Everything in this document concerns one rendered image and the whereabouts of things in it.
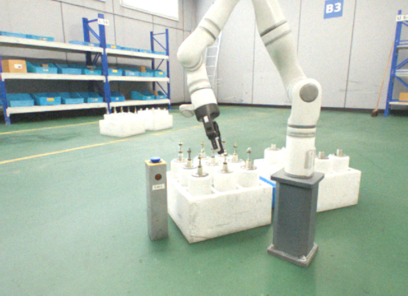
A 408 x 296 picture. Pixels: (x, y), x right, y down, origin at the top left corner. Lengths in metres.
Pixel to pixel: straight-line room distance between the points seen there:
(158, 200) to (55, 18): 5.75
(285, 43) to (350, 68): 6.42
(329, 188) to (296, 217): 0.51
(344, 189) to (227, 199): 0.67
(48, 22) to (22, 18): 0.44
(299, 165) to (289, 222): 0.21
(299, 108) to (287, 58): 0.17
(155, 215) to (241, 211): 0.36
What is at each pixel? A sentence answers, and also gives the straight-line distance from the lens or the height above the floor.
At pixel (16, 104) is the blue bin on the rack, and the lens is 5.41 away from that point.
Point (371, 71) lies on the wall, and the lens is 7.29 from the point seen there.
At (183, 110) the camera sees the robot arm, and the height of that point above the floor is 0.54.
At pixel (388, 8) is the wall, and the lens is 7.42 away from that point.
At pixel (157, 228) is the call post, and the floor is 0.05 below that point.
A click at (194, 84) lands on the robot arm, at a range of 0.86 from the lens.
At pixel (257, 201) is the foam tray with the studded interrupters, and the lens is 1.23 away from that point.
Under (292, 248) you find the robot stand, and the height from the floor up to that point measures 0.05.
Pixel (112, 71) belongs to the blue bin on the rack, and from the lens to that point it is 6.25.
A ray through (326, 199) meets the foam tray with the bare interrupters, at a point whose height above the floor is 0.06.
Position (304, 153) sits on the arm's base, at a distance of 0.98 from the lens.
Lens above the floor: 0.61
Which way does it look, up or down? 12 degrees down
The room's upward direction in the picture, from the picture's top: straight up
